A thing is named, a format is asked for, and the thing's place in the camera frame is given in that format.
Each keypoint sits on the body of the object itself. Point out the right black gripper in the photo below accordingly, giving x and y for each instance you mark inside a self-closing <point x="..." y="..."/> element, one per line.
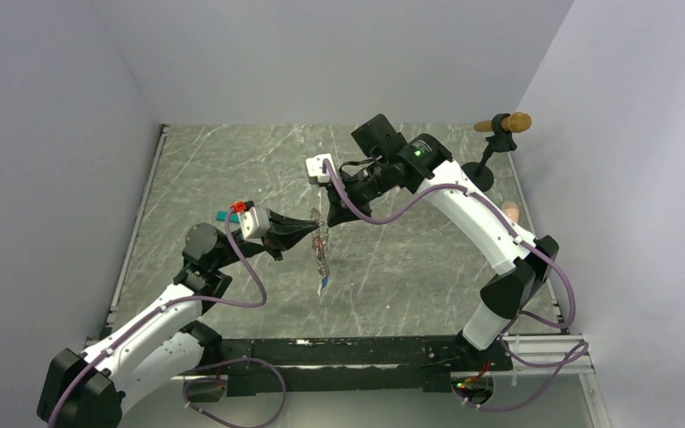
<point x="336" y="215"/>

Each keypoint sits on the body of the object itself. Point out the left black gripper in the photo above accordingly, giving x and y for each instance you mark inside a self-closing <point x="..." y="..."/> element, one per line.
<point x="284" y="233"/>

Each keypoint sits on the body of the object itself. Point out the round metal keyring disc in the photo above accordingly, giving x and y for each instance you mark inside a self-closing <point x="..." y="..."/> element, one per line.
<point x="323" y="267"/>

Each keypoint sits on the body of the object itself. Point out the blue tagged key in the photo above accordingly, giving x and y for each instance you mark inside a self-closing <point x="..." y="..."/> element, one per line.
<point x="323" y="282"/>

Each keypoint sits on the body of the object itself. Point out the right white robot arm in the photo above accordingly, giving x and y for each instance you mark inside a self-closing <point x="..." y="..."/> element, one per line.
<point x="520" y="260"/>

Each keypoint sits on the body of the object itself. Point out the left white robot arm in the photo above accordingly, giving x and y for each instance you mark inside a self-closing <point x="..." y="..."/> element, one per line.
<point x="99" y="385"/>

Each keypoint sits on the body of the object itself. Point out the teal key tag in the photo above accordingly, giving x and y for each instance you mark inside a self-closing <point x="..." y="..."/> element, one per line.
<point x="223" y="216"/>

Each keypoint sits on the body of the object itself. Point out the black microphone stand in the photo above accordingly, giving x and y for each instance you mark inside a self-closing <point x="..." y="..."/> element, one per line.
<point x="478" y="171"/>

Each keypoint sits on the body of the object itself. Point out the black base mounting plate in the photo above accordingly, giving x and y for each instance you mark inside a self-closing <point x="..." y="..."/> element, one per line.
<point x="431" y="363"/>

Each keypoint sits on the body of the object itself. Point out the pink cylindrical object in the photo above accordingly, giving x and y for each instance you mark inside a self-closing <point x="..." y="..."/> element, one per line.
<point x="512" y="211"/>

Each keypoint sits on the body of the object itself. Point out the gold microphone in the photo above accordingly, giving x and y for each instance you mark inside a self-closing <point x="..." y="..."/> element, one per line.
<point x="516" y="122"/>

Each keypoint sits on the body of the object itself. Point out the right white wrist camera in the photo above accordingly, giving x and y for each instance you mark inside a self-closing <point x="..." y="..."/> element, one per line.
<point x="320" y="169"/>

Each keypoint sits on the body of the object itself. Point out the aluminium frame rail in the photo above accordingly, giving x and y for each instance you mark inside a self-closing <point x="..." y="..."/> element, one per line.
<point x="544" y="353"/>

